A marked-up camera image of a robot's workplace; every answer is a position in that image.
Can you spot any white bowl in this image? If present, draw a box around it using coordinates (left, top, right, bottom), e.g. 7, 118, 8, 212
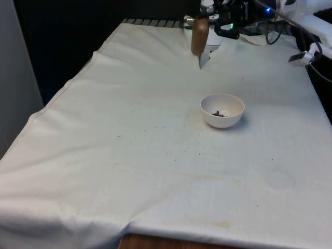
199, 94, 245, 129

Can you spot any pale locker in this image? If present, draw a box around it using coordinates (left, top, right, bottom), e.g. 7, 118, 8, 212
0, 0, 45, 159

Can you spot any small silver device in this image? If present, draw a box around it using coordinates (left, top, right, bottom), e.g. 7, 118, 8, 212
288, 51, 313, 66

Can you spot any white printed bracket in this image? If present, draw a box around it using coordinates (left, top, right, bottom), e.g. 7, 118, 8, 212
308, 42, 326, 63

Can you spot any black cable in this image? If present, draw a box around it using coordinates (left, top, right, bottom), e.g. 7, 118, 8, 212
269, 9, 325, 52
306, 62, 332, 82
264, 15, 284, 46

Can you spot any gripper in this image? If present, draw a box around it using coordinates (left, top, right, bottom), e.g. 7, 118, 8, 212
245, 0, 273, 23

